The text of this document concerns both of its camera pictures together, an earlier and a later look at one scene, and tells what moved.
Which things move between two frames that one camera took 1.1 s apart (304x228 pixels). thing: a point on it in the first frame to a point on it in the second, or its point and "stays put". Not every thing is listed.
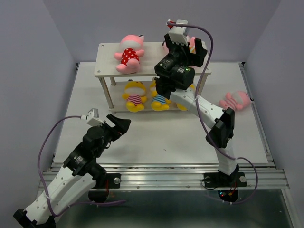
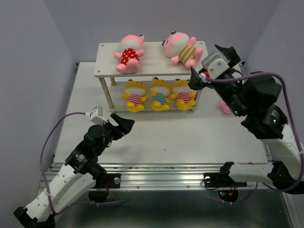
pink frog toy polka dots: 130,51 stays put
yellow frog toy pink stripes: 135,94 stays put
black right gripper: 192,59 to 230,53
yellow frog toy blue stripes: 159,102 stays put
